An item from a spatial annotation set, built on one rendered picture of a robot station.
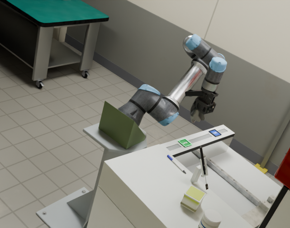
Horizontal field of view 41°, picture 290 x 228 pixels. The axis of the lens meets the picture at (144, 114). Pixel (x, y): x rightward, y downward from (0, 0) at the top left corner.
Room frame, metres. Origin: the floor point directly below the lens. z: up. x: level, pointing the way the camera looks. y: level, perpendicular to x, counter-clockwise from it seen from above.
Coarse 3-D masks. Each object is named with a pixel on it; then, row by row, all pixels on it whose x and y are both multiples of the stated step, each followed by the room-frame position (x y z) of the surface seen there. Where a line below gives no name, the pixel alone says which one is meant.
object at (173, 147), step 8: (216, 128) 1.98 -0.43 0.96; (224, 128) 2.01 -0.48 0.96; (192, 136) 1.81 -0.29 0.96; (200, 136) 1.84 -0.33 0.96; (208, 136) 1.87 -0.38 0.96; (224, 136) 1.92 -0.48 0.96; (160, 144) 1.64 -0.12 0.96; (168, 144) 1.66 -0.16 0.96; (176, 144) 1.69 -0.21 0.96; (192, 144) 1.73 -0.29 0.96; (200, 144) 1.75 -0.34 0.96; (176, 152) 1.61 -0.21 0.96
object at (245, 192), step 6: (210, 162) 1.78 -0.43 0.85; (216, 168) 1.75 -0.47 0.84; (222, 174) 1.72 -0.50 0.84; (228, 180) 1.69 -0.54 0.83; (234, 180) 1.68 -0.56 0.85; (234, 186) 1.66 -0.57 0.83; (240, 186) 1.65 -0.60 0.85; (240, 192) 1.64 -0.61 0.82; (246, 192) 1.62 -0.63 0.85; (252, 198) 1.59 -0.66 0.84; (258, 204) 1.56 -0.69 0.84
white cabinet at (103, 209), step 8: (96, 192) 1.37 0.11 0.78; (104, 192) 1.34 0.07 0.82; (96, 200) 1.36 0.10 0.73; (104, 200) 1.32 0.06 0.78; (96, 208) 1.35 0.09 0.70; (104, 208) 1.32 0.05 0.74; (112, 208) 1.28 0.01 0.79; (96, 216) 1.34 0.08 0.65; (104, 216) 1.31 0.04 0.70; (112, 216) 1.28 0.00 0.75; (120, 216) 1.25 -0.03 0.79; (88, 224) 1.36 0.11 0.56; (96, 224) 1.33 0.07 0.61; (104, 224) 1.30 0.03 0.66; (112, 224) 1.27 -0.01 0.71; (120, 224) 1.24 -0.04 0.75; (128, 224) 1.21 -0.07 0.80
